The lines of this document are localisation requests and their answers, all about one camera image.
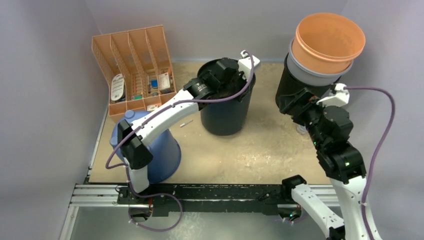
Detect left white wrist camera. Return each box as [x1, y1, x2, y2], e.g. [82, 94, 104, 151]
[237, 50, 262, 82]

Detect small boxes in organizer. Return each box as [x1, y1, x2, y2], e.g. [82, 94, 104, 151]
[126, 69, 175, 112]

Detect black ribbed bin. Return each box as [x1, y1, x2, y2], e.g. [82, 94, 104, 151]
[275, 54, 339, 116]

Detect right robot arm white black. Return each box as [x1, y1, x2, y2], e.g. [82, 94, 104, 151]
[275, 85, 380, 240]

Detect large blue plastic bucket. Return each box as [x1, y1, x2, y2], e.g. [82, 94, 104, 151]
[109, 110, 182, 184]

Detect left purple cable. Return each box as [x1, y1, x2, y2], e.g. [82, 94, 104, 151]
[105, 50, 256, 232]

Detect white oval package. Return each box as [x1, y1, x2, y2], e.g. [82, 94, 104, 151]
[110, 73, 126, 102]

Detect orange plastic file organizer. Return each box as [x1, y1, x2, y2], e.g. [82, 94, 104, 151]
[91, 25, 177, 123]

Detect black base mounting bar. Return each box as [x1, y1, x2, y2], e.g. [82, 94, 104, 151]
[117, 175, 306, 217]

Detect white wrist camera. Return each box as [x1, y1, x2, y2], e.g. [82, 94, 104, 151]
[237, 50, 262, 82]
[316, 83, 350, 107]

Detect grey plastic bucket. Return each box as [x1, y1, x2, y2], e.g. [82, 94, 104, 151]
[285, 39, 353, 87]

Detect small clear plastic cup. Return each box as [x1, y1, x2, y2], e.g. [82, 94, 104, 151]
[296, 124, 308, 135]

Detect dark navy cylindrical bin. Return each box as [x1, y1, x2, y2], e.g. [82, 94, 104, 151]
[197, 57, 256, 136]

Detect orange plastic bucket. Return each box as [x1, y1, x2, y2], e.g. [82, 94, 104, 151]
[289, 12, 366, 74]

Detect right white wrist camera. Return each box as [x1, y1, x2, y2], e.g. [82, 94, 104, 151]
[316, 83, 350, 107]

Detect small grey pen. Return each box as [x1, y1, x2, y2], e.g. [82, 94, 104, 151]
[179, 119, 193, 128]

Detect aluminium frame rail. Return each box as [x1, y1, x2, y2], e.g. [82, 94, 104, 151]
[69, 184, 339, 207]

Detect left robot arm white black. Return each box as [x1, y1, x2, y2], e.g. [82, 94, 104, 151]
[113, 51, 257, 205]

